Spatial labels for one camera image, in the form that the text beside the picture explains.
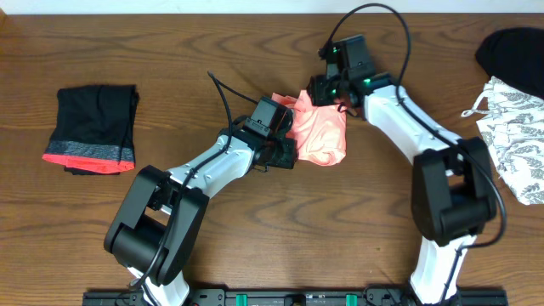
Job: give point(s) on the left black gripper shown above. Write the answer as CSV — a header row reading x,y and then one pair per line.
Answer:
x,y
280,154

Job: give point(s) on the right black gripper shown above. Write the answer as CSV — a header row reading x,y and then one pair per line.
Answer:
x,y
321,91

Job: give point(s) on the coral pink t-shirt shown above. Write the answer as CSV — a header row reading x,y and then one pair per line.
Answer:
x,y
320,131

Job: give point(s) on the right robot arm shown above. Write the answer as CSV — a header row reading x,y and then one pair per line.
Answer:
x,y
452,195

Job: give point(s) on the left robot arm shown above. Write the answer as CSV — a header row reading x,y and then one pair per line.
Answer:
x,y
155,228

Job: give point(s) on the folded black shorts, coral hem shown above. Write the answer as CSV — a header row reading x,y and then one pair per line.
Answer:
x,y
94,130

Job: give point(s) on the white grey patterned garment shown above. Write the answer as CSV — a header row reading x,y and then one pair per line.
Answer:
x,y
512,128

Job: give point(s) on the black garment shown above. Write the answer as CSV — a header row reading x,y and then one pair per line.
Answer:
x,y
514,55

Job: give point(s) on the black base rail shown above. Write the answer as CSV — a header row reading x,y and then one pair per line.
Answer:
x,y
372,296

